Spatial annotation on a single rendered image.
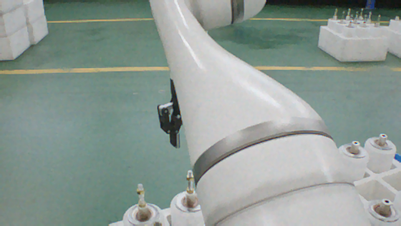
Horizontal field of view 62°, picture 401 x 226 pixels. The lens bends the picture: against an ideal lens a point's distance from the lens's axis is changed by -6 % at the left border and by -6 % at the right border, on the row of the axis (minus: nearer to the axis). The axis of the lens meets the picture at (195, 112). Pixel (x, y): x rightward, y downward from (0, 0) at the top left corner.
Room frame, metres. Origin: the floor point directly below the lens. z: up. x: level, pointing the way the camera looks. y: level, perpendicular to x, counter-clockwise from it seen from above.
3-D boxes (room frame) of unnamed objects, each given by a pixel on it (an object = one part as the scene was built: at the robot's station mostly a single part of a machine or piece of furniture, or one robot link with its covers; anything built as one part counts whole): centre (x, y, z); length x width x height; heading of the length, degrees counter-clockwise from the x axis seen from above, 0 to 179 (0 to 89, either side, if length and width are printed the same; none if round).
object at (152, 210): (0.61, 0.12, 0.25); 0.08 x 0.08 x 0.01
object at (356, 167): (0.87, -0.48, 0.16); 0.10 x 0.10 x 0.18
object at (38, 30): (3.11, 1.62, 0.09); 0.39 x 0.39 x 0.18; 5
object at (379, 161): (0.91, -0.59, 0.16); 0.10 x 0.10 x 0.18
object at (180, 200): (0.65, 0.01, 0.25); 0.08 x 0.08 x 0.01
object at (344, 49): (2.66, -1.25, 0.09); 0.39 x 0.39 x 0.18; 8
